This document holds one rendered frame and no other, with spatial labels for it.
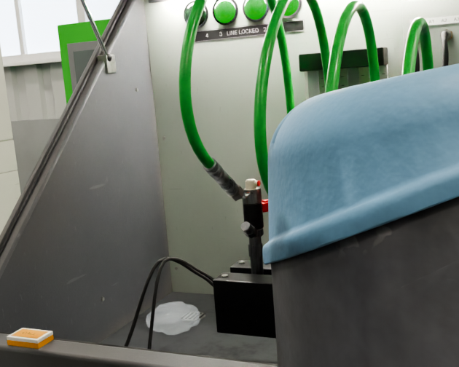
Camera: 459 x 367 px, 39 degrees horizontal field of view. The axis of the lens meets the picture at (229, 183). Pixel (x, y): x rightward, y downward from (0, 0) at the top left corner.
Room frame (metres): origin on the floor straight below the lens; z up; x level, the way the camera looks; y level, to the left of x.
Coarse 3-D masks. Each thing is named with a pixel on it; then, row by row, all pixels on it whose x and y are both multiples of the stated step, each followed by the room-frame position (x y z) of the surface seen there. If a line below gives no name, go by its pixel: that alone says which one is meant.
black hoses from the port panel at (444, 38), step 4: (444, 32) 1.02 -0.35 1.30; (444, 36) 1.01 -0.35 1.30; (444, 40) 1.01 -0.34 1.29; (444, 44) 1.00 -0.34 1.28; (444, 48) 1.00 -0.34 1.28; (444, 52) 1.00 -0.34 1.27; (448, 52) 1.00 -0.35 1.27; (444, 56) 1.00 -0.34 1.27; (448, 56) 1.00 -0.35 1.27; (416, 60) 1.02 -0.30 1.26; (444, 60) 0.99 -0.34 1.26; (448, 60) 1.00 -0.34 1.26; (416, 64) 1.01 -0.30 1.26; (444, 64) 0.99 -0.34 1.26; (416, 68) 1.01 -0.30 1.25
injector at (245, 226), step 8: (256, 192) 0.90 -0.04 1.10; (248, 200) 0.90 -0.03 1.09; (256, 200) 0.90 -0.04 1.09; (248, 208) 0.90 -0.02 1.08; (256, 208) 0.90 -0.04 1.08; (248, 216) 0.90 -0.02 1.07; (256, 216) 0.90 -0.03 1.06; (248, 224) 0.89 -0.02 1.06; (256, 224) 0.90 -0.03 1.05; (248, 232) 0.89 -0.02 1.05; (256, 232) 0.90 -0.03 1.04; (256, 240) 0.91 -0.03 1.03; (248, 248) 0.91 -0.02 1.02; (256, 248) 0.91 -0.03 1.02; (256, 256) 0.91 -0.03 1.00; (256, 264) 0.91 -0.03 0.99; (256, 272) 0.91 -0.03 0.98
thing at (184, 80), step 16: (272, 0) 1.03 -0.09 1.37; (192, 16) 0.79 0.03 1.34; (192, 32) 0.77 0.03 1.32; (192, 48) 0.77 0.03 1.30; (288, 64) 1.08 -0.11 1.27; (288, 80) 1.08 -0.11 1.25; (288, 96) 1.09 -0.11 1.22; (192, 112) 0.76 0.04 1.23; (288, 112) 1.09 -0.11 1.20; (192, 128) 0.76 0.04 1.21; (192, 144) 0.76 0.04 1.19; (208, 160) 0.79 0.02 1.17
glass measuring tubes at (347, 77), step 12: (384, 48) 1.08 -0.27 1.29; (300, 60) 1.13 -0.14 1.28; (312, 60) 1.12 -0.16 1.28; (348, 60) 1.10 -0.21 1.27; (360, 60) 1.09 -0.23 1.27; (384, 60) 1.07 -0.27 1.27; (312, 72) 1.13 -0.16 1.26; (348, 72) 1.11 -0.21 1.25; (360, 72) 1.12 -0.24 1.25; (384, 72) 1.10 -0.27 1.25; (312, 84) 1.13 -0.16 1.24; (348, 84) 1.11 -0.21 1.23; (312, 96) 1.13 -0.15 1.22
